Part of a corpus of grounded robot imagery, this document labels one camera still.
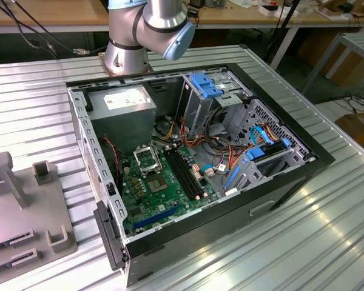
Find metal locking lever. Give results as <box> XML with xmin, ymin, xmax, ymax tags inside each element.
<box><xmin>150</xmin><ymin>142</ymin><xmax>164</xmax><ymax>171</ymax></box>

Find metal socket cover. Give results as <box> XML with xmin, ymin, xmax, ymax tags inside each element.
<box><xmin>132</xmin><ymin>145</ymin><xmax>163</xmax><ymax>176</ymax></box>

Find CPU socket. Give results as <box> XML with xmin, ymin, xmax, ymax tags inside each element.
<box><xmin>143</xmin><ymin>172</ymin><xmax>169</xmax><ymax>195</ymax></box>

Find black RAM slot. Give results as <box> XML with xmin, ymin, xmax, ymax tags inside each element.
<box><xmin>164</xmin><ymin>150</ymin><xmax>195</xmax><ymax>200</ymax></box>
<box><xmin>171</xmin><ymin>148</ymin><xmax>203</xmax><ymax>197</ymax></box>

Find grey metal drive cage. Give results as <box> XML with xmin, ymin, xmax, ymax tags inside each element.
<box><xmin>181</xmin><ymin>70</ymin><xmax>253</xmax><ymax>139</ymax></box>

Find green motherboard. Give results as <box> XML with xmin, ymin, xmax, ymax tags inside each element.
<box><xmin>118</xmin><ymin>144</ymin><xmax>221</xmax><ymax>238</ymax></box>

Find grey power supply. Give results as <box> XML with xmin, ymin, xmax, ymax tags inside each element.
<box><xmin>86</xmin><ymin>84</ymin><xmax>157</xmax><ymax>158</ymax></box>

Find blue plastic drive latch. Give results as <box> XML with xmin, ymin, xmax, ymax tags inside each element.
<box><xmin>189</xmin><ymin>72</ymin><xmax>228</xmax><ymax>99</ymax></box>

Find hard disk in blue carrier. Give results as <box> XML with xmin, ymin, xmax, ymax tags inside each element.
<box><xmin>244</xmin><ymin>138</ymin><xmax>292</xmax><ymax>161</ymax></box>

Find blue expansion slot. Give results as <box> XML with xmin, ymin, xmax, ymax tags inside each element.
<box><xmin>132</xmin><ymin>202</ymin><xmax>183</xmax><ymax>230</ymax></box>

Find black PC case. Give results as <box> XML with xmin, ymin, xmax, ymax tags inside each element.
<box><xmin>65</xmin><ymin>62</ymin><xmax>337</xmax><ymax>289</ymax></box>

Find grey perforated disk bay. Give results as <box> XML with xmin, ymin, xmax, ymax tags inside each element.
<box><xmin>224</xmin><ymin>98</ymin><xmax>319</xmax><ymax>195</ymax></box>

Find black plastic case latch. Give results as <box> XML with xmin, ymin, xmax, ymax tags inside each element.
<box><xmin>93</xmin><ymin>199</ymin><xmax>130</xmax><ymax>271</ymax></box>

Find white box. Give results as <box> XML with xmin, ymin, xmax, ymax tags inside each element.
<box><xmin>258</xmin><ymin>4</ymin><xmax>298</xmax><ymax>18</ymax></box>

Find brown cardboard boxes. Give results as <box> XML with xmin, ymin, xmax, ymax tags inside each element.
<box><xmin>297</xmin><ymin>30</ymin><xmax>364</xmax><ymax>89</ymax></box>

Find black slanted pole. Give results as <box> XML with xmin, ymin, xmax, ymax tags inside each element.
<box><xmin>265</xmin><ymin>0</ymin><xmax>302</xmax><ymax>61</ymax></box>

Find grey parts rack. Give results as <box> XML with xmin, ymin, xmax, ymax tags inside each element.
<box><xmin>0</xmin><ymin>150</ymin><xmax>79</xmax><ymax>287</ymax></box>

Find cardboard box with label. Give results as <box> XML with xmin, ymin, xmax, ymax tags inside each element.
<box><xmin>334</xmin><ymin>111</ymin><xmax>364</xmax><ymax>138</ymax></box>

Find wooden desk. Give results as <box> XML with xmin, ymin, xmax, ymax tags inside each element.
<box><xmin>0</xmin><ymin>0</ymin><xmax>364</xmax><ymax>35</ymax></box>

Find white metal table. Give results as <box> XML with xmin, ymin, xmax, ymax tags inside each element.
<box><xmin>302</xmin><ymin>32</ymin><xmax>364</xmax><ymax>96</ymax></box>

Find pale blue wire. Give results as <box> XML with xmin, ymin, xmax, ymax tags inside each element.
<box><xmin>201</xmin><ymin>164</ymin><xmax>230</xmax><ymax>174</ymax></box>

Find orange and black wire bundle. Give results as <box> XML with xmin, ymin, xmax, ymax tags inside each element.
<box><xmin>181</xmin><ymin>115</ymin><xmax>249</xmax><ymax>173</ymax></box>

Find blue plastic rail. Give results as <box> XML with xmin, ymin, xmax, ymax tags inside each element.
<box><xmin>223</xmin><ymin>166</ymin><xmax>241</xmax><ymax>188</ymax></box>

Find red and black twisted wire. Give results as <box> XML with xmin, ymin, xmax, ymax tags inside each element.
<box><xmin>100</xmin><ymin>135</ymin><xmax>123</xmax><ymax>186</ymax></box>

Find blue disk wire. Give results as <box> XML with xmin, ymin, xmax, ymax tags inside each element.
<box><xmin>249</xmin><ymin>125</ymin><xmax>276</xmax><ymax>147</ymax></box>

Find orange disk wire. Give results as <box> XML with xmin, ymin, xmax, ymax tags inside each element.
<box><xmin>259</xmin><ymin>121</ymin><xmax>281</xmax><ymax>143</ymax></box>

